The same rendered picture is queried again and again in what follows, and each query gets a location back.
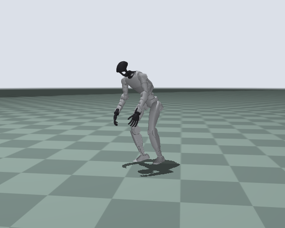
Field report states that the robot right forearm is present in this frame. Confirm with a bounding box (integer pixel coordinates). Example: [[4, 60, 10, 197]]
[[115, 98, 125, 113]]

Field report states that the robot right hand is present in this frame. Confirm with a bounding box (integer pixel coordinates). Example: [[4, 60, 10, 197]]
[[114, 108, 119, 126]]

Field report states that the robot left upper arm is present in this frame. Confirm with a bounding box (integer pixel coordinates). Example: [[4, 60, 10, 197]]
[[138, 73, 149, 97]]

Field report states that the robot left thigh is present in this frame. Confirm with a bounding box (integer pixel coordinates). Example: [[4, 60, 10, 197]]
[[147, 101, 163, 135]]

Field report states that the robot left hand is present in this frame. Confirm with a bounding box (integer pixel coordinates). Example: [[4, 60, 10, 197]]
[[128, 108, 141, 127]]

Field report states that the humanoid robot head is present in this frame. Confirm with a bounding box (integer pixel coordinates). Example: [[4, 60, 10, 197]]
[[116, 61, 136, 79]]

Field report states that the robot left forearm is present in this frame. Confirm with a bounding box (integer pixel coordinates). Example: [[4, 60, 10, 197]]
[[137, 91, 148, 113]]

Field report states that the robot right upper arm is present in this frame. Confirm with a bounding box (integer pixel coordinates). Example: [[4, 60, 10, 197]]
[[121, 77, 129, 100]]

